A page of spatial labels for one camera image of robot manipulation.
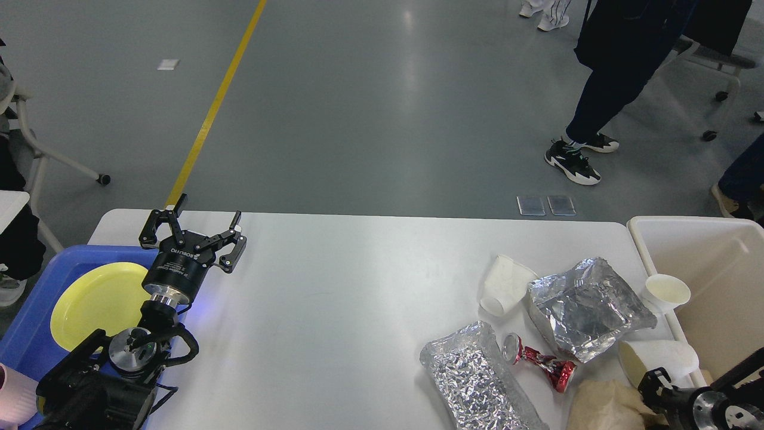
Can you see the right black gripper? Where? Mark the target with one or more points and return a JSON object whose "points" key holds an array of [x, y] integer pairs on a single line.
{"points": [[683, 408]]}

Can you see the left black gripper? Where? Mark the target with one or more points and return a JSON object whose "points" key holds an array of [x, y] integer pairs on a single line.
{"points": [[179, 269]]}

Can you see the large white paper cup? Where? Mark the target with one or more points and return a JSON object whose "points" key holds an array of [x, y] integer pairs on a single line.
{"points": [[640, 356]]}

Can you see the brown paper bag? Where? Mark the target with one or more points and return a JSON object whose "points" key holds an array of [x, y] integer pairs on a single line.
{"points": [[610, 405]]}

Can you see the yellow plastic plate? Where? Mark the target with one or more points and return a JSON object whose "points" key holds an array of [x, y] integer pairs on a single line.
{"points": [[108, 297]]}

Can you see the pink cup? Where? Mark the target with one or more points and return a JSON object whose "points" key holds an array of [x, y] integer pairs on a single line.
{"points": [[18, 398]]}

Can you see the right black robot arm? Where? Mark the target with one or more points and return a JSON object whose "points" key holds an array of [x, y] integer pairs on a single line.
{"points": [[733, 401]]}

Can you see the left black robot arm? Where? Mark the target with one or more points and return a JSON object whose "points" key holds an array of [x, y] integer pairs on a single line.
{"points": [[111, 382]]}

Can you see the crushed red soda can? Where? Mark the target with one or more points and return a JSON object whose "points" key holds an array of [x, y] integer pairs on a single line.
{"points": [[558, 371]]}

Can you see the white paper cup upright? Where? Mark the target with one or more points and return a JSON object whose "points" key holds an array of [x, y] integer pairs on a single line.
{"points": [[664, 293]]}

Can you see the silver foil bag rear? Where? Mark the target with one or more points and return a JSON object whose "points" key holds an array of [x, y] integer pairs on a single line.
{"points": [[582, 312]]}

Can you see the silver foil bag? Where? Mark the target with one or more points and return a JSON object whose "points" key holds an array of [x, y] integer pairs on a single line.
{"points": [[582, 312], [474, 380]]}

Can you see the beige plastic bin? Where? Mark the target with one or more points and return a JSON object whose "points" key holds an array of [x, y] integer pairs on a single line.
{"points": [[721, 261]]}

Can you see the seated person at left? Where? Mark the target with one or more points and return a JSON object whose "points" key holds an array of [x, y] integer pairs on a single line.
{"points": [[22, 253]]}

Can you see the silver foil bag front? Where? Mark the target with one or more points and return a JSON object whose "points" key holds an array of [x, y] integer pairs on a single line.
{"points": [[474, 380]]}

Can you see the white side table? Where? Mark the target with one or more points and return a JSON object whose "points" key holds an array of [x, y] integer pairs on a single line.
{"points": [[11, 204]]}

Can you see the blue plastic tray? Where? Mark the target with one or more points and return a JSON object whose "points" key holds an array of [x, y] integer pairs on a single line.
{"points": [[28, 346]]}

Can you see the white paper cup lying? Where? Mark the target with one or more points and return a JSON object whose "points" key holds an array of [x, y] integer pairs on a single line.
{"points": [[505, 285]]}

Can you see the office chair left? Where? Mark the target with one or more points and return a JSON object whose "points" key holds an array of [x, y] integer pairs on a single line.
{"points": [[33, 156]]}

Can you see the floor socket plate right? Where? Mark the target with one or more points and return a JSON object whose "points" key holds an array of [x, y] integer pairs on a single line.
{"points": [[561, 206]]}

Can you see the floor socket plate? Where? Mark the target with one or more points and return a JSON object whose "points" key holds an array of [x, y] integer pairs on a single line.
{"points": [[531, 206], [561, 206]]}

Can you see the person at right edge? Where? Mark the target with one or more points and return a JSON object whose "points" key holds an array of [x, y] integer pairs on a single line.
{"points": [[740, 183]]}

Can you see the floor socket plate left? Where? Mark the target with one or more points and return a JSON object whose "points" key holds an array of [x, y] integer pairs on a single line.
{"points": [[531, 206]]}

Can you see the white office chair right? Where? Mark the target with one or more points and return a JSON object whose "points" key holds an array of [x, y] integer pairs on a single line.
{"points": [[729, 67]]}

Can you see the person with black sneakers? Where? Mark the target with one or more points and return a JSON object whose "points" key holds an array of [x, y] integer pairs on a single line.
{"points": [[623, 43]]}

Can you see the person in white trousers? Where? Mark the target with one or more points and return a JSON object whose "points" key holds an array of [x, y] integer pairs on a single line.
{"points": [[554, 13]]}

